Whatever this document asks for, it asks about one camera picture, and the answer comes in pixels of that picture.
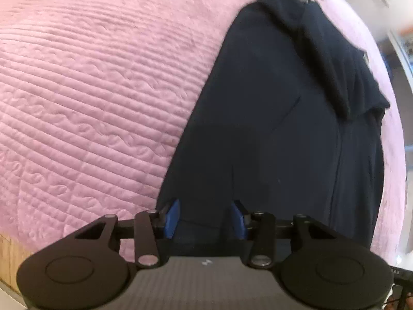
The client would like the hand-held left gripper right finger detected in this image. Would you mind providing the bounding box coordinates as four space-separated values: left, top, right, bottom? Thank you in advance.
230 199 343 269

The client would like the white desk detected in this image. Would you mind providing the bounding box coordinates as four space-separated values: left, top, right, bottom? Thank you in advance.
385 27 413 84

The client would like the purple quilted bed blanket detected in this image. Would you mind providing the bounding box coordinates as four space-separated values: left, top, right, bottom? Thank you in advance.
0 0 408 265

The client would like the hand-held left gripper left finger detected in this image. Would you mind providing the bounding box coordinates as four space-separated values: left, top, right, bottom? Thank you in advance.
69 198 181 269

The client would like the navy hoodie with white stripes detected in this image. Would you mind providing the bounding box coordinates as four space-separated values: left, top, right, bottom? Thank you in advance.
156 0 391 259

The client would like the wooden bed frame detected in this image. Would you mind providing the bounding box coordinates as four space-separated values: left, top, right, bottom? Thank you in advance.
0 232 24 295

